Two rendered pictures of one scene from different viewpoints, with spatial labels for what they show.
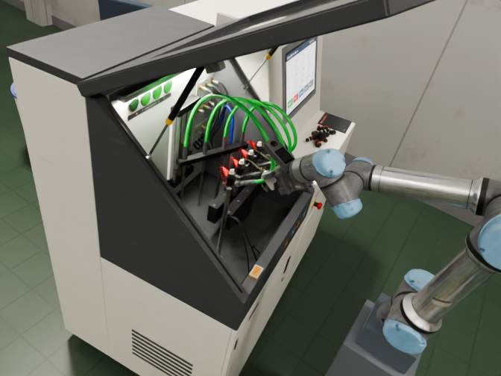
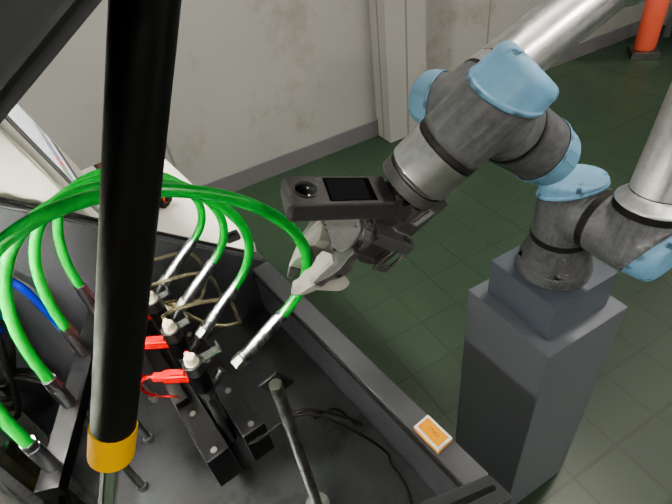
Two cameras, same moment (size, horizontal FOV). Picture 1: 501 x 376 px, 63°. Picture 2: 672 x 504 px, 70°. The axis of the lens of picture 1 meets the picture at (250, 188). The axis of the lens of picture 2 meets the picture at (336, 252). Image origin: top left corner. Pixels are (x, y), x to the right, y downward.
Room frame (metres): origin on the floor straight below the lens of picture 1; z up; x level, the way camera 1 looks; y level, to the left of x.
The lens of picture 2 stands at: (0.76, 0.26, 1.64)
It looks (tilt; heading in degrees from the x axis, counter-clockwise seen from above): 41 degrees down; 310
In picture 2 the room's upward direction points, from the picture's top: 9 degrees counter-clockwise
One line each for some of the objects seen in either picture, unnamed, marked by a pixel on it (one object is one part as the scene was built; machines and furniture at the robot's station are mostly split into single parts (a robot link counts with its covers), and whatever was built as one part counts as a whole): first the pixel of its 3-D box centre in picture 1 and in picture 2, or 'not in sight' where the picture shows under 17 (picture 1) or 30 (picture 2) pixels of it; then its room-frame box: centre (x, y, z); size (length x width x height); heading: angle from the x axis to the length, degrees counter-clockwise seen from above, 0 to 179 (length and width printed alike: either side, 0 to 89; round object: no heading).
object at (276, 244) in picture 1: (276, 248); (347, 374); (1.12, -0.15, 0.87); 0.62 x 0.04 x 0.16; 161
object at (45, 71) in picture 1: (175, 165); not in sight; (1.67, 0.40, 0.75); 1.40 x 0.28 x 1.50; 161
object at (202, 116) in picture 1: (206, 106); not in sight; (1.51, 0.25, 1.20); 0.13 x 0.03 x 0.31; 161
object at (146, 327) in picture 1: (205, 292); not in sight; (1.20, 0.11, 0.39); 0.70 x 0.58 x 0.79; 161
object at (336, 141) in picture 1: (317, 144); (156, 205); (1.81, -0.29, 0.96); 0.70 x 0.22 x 0.03; 161
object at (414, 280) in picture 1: (418, 294); (571, 203); (0.86, -0.58, 1.07); 0.13 x 0.12 x 0.14; 156
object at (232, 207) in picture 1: (238, 201); (203, 394); (1.31, 0.04, 0.91); 0.34 x 0.10 x 0.15; 161
